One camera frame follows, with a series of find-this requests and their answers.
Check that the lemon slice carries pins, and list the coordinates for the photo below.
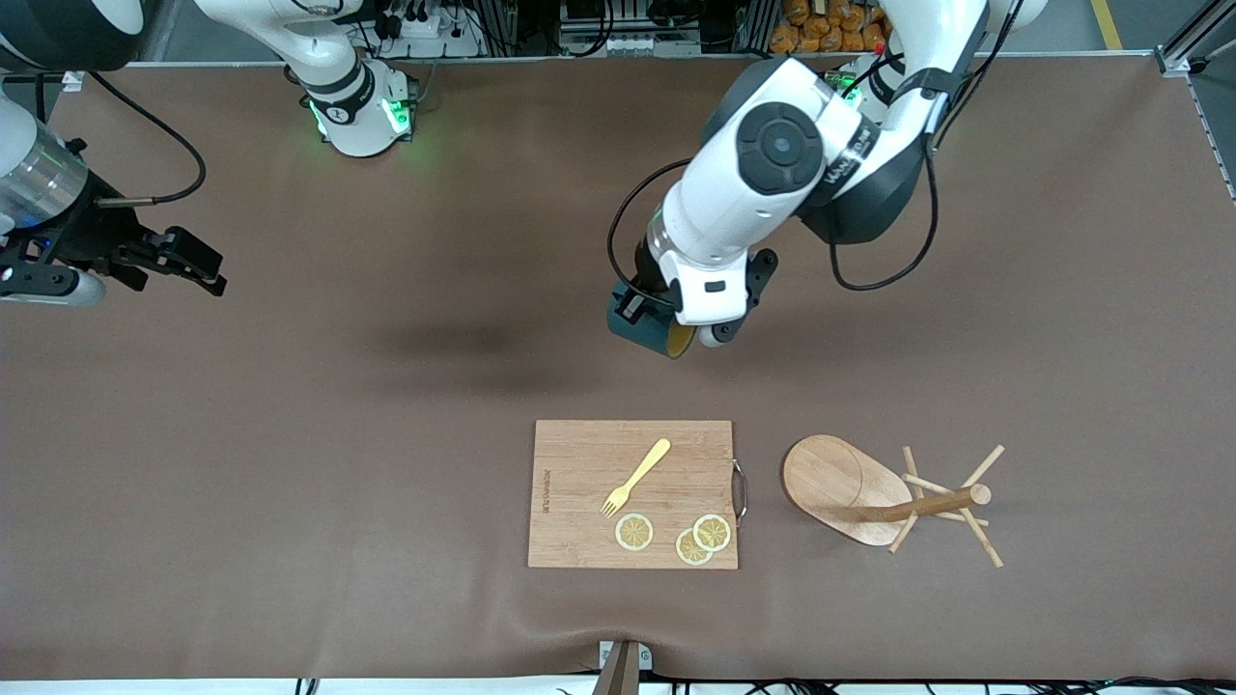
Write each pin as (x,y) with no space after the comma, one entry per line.
(634,532)
(713,532)
(688,552)

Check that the pile of orange bread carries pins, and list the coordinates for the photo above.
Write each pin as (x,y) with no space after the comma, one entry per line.
(821,34)

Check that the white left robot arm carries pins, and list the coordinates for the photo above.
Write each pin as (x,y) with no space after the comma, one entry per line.
(772,145)

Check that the wooden mug tree rack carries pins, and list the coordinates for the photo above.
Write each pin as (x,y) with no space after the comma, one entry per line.
(821,483)

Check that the brown table cover mat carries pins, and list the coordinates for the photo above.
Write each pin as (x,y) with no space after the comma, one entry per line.
(290,531)

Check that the white power strip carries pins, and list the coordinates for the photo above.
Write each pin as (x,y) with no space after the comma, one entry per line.
(425,29)

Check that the dark teal cup yellow inside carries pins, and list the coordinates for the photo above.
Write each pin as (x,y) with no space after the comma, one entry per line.
(637,336)

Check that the aluminium frame profile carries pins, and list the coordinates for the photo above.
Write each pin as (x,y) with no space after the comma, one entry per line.
(1183,53)

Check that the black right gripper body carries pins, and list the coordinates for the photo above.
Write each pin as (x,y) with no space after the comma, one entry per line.
(85,232)

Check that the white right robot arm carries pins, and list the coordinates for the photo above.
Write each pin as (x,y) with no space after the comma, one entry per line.
(362,125)

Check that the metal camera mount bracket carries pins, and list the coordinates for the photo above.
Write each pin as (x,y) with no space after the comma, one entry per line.
(618,671)

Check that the yellow plastic fork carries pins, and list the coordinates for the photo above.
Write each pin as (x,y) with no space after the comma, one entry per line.
(642,473)

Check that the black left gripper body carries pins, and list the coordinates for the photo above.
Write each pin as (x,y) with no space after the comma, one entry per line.
(645,269)

